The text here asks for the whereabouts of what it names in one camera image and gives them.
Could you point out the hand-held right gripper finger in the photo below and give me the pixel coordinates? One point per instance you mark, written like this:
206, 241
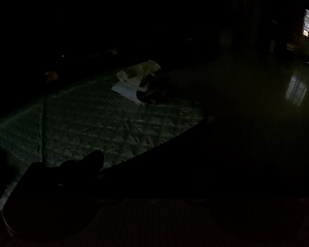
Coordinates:
92, 160

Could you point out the cream cloth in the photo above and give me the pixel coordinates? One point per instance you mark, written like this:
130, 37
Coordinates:
141, 69

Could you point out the white folded cloth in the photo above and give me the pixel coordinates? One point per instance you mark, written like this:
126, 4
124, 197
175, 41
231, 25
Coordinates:
125, 88

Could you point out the orange red box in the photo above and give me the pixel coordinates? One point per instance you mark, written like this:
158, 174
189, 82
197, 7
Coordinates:
51, 76

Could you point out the dark crumpled cloth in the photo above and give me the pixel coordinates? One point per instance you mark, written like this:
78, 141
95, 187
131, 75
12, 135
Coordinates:
155, 90

